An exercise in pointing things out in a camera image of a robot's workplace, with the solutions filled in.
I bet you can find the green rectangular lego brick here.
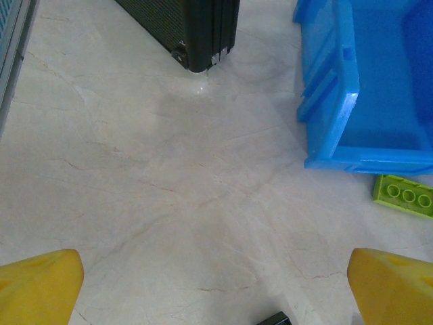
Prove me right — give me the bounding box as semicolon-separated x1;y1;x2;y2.
372;174;433;220

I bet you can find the black square lego brick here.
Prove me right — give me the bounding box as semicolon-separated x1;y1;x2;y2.
256;311;290;325

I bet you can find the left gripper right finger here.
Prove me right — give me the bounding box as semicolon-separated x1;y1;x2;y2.
347;247;433;325

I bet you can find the aluminium side frame rail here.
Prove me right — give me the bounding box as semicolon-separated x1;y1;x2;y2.
0;0;40;136

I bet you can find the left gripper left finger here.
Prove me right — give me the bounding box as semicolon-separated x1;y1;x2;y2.
0;248;85;325

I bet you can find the black hard carrying case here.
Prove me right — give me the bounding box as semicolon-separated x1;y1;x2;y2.
113;0;241;72

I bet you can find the blue plastic bin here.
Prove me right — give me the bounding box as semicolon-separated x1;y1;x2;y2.
292;0;433;175

